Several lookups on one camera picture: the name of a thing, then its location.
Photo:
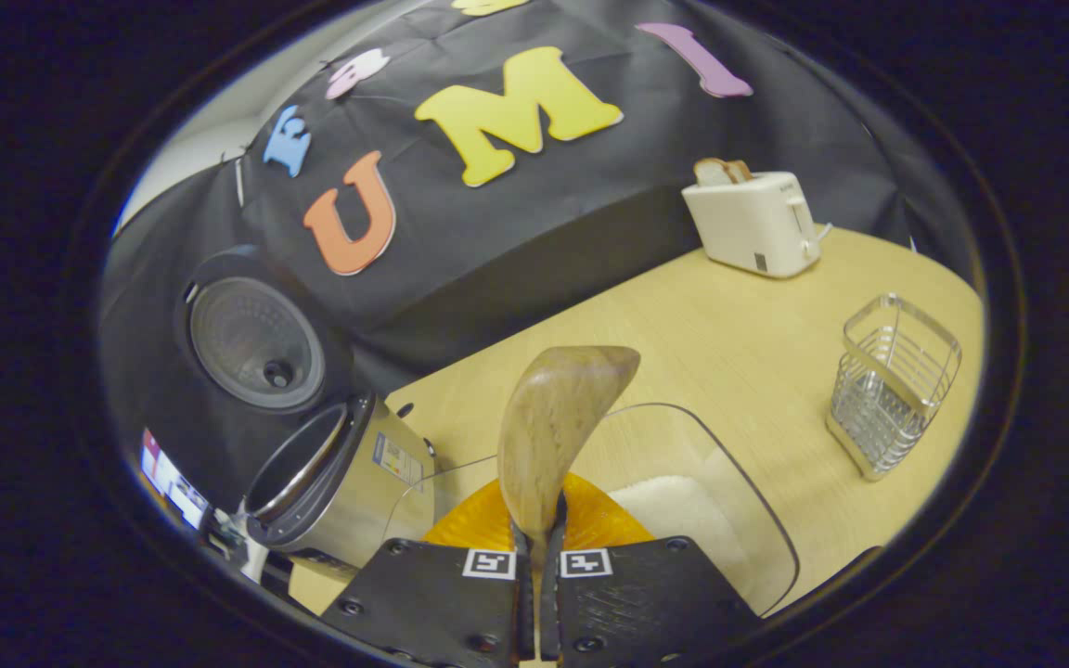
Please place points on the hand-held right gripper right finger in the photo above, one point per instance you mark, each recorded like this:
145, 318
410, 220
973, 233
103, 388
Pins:
646, 603

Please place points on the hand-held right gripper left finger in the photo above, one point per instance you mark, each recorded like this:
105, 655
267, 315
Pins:
432, 603

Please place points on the silver black rice cooker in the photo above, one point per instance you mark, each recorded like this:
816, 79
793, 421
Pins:
349, 482

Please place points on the wooden spoon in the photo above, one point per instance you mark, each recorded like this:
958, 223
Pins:
553, 427

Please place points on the clear plastic container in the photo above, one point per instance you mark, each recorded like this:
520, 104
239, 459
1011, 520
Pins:
739, 482

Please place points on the computer monitor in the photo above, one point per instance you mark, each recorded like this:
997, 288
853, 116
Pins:
173, 478

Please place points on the white toaster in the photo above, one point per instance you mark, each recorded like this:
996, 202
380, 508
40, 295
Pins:
753, 227

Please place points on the black backdrop cloth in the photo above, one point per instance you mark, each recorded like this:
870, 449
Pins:
544, 213

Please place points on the toast bread slice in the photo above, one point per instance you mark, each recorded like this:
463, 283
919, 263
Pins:
711, 170
739, 170

